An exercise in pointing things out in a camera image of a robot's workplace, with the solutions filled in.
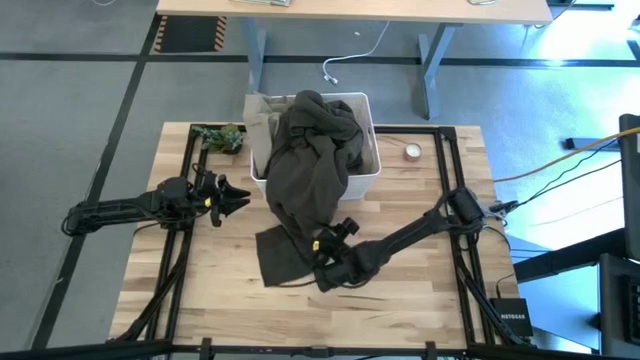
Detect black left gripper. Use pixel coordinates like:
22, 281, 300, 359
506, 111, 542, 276
192, 169, 252, 229

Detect dark grey fleece garment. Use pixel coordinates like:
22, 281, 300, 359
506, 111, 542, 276
254, 89, 366, 289

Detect small green potted plant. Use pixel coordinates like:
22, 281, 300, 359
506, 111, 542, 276
190, 123, 246, 156

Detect white plastic bin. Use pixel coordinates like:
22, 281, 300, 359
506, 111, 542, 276
248, 91, 383, 202

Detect beige cloth garment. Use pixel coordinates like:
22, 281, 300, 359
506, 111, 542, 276
242, 92, 292, 179

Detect black mat with hazard stripes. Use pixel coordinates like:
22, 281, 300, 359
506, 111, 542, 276
152, 14, 229, 55

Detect light wooden desk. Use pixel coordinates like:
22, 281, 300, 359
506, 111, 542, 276
155, 0, 554, 121

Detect black metal beam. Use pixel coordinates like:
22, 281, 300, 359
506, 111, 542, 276
513, 228, 627, 284

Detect black cabinet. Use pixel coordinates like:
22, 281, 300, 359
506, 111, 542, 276
598, 252, 640, 359

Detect black monitor panel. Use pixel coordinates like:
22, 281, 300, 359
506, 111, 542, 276
618, 113, 640, 247

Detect black aluminium table frame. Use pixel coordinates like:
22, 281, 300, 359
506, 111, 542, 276
0, 122, 640, 360

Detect white cable with plug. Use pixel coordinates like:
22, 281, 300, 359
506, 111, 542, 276
322, 19, 392, 86

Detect black network switch box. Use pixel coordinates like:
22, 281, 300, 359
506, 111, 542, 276
488, 297, 535, 339

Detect yellow cable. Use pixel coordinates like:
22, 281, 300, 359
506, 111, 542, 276
492, 126, 640, 184

